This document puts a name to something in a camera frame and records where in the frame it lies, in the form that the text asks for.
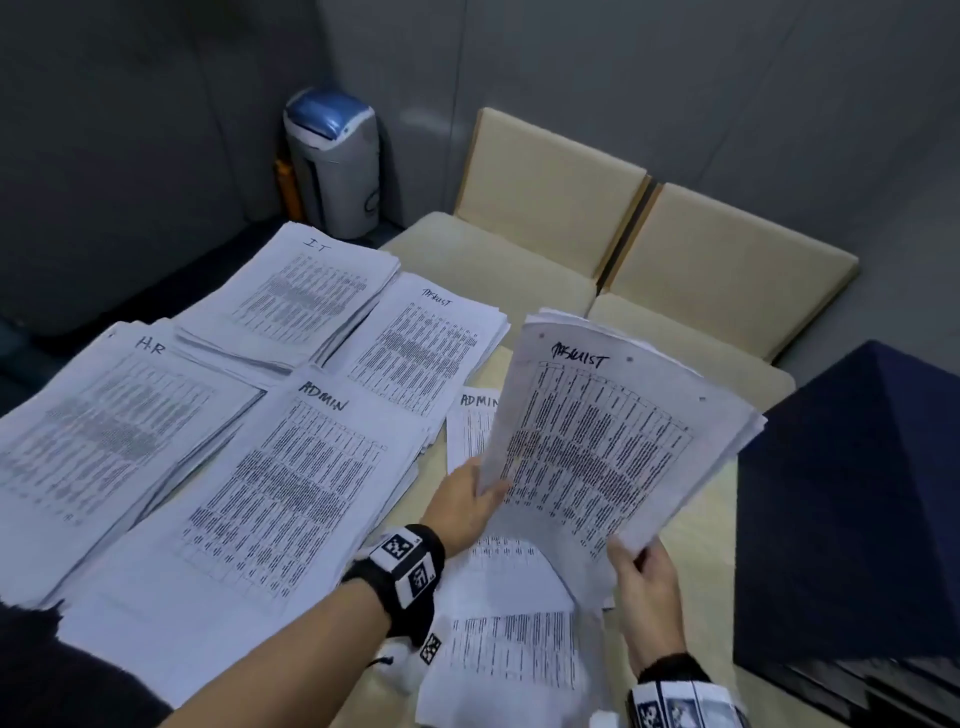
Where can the person's right hand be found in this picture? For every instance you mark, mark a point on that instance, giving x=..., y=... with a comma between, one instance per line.
x=652, y=607

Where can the person's left hand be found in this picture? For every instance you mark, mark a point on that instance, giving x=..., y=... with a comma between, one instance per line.
x=457, y=514

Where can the person's left forearm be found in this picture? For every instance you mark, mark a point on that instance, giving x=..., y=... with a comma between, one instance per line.
x=277, y=660

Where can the person's black sleeve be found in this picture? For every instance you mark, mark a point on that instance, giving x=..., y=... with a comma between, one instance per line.
x=67, y=675

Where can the beige cushioned chair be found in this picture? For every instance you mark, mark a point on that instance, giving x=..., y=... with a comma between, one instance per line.
x=727, y=262
x=547, y=187

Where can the grey bin with blue lid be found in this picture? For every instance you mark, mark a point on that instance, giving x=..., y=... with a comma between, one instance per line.
x=337, y=180

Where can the orange bottle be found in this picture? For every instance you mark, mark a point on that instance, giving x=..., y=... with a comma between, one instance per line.
x=287, y=191

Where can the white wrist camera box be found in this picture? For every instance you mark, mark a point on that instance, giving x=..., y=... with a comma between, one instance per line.
x=604, y=720
x=409, y=671

